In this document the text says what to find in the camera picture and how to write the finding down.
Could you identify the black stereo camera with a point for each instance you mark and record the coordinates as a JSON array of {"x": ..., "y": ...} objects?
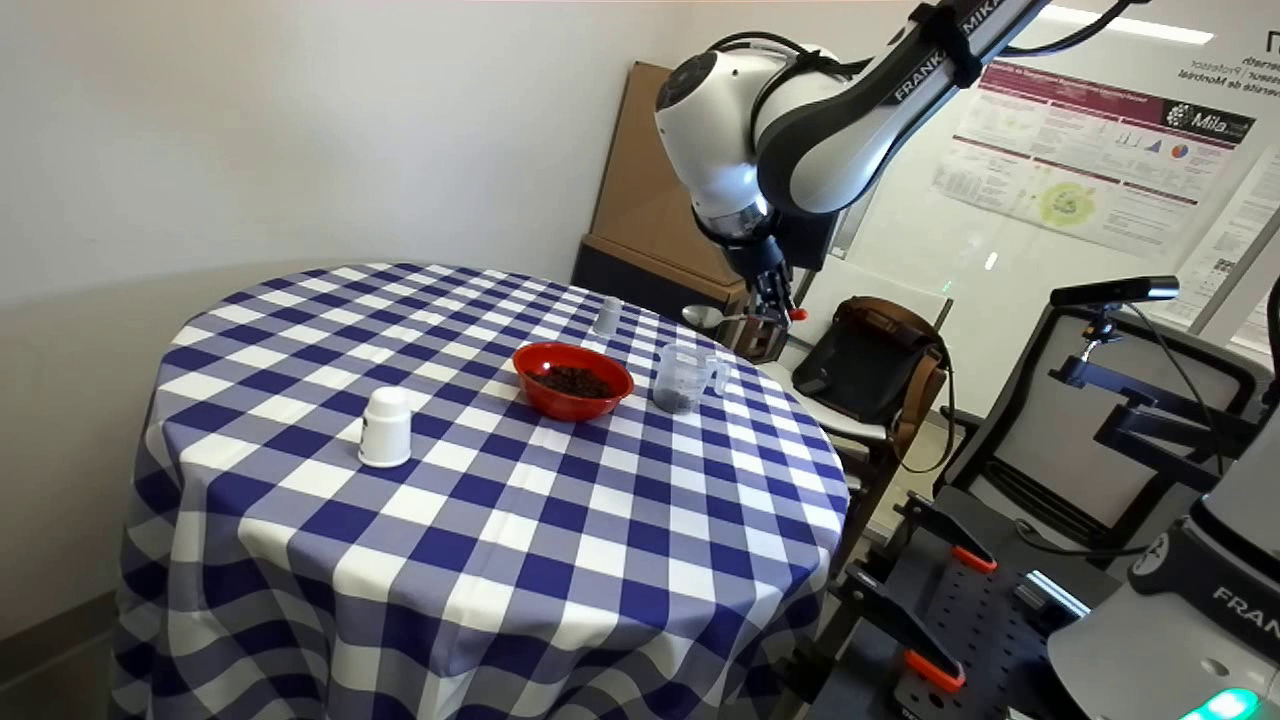
[{"x": 1113, "y": 290}]

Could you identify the clear plastic measuring cup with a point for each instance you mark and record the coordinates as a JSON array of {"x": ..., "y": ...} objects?
[{"x": 677, "y": 379}]

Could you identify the black clamp orange tip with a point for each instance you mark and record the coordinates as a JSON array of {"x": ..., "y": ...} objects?
[
  {"x": 906, "y": 635},
  {"x": 951, "y": 532}
]

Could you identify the small white plastic cup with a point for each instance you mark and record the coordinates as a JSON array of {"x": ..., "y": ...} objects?
[{"x": 386, "y": 428}]

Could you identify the red bowl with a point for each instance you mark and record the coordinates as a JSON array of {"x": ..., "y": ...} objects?
[{"x": 553, "y": 392}]

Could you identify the black chair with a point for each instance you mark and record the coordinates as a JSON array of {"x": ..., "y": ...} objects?
[{"x": 860, "y": 360}]

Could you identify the cardboard box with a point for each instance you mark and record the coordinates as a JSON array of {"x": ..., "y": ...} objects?
[{"x": 655, "y": 186}]

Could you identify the small clear plastic cup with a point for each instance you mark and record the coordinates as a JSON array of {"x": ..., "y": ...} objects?
[{"x": 609, "y": 317}]

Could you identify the white printed wall poster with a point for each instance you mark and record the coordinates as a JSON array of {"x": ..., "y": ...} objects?
[{"x": 1092, "y": 161}]

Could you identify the brown wooden chair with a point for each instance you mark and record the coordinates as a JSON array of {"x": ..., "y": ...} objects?
[{"x": 922, "y": 385}]

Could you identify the brown coffee beans pile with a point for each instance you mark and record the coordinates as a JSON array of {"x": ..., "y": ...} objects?
[{"x": 577, "y": 380}]

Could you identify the black framed panel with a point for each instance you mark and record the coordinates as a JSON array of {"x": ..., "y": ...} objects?
[{"x": 1053, "y": 441}]

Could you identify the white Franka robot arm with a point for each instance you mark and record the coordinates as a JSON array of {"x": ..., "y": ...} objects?
[{"x": 827, "y": 123}]

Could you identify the blue camera mount arm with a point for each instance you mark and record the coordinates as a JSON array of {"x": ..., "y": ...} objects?
[{"x": 1160, "y": 404}]

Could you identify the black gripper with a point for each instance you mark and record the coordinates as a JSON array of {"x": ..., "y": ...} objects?
[{"x": 760, "y": 266}]

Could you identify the blue white checked tablecloth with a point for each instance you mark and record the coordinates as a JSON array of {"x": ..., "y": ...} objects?
[{"x": 442, "y": 532}]

